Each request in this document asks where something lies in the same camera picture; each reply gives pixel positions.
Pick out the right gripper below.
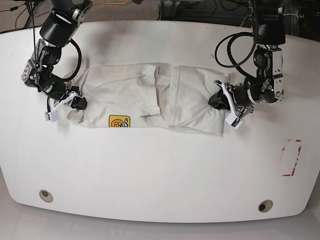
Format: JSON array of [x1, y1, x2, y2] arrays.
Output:
[[46, 86, 88, 112]]

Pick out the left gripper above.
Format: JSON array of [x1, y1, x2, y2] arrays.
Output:
[[208, 79, 254, 119]]

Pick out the white t-shirt with print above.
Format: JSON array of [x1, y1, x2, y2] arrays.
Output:
[[67, 63, 230, 135]]

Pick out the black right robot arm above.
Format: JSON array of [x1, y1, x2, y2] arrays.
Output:
[[21, 0, 93, 110]]

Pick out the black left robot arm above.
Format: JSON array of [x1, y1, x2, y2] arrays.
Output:
[[208, 0, 287, 121]]

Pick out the red tape marking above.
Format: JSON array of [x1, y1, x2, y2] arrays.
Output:
[[279, 139, 302, 177]]

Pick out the left table grommet hole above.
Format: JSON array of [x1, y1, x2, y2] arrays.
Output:
[[39, 190, 53, 203]]

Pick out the table grommet hole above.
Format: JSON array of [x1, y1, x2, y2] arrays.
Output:
[[39, 190, 53, 203], [258, 199, 273, 213]]

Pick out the black tripod stand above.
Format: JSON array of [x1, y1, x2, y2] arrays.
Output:
[[23, 0, 40, 29]]

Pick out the right table grommet hole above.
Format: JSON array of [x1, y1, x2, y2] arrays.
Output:
[[258, 199, 273, 213]]

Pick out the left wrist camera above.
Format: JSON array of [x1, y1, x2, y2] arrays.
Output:
[[225, 112, 243, 130]]

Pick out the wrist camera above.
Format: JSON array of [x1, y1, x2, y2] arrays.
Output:
[[225, 112, 243, 130], [44, 111, 59, 123]]

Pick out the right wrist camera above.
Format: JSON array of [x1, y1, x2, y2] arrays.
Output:
[[44, 111, 59, 123]]

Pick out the yellow cable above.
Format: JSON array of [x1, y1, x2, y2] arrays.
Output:
[[92, 0, 130, 7]]

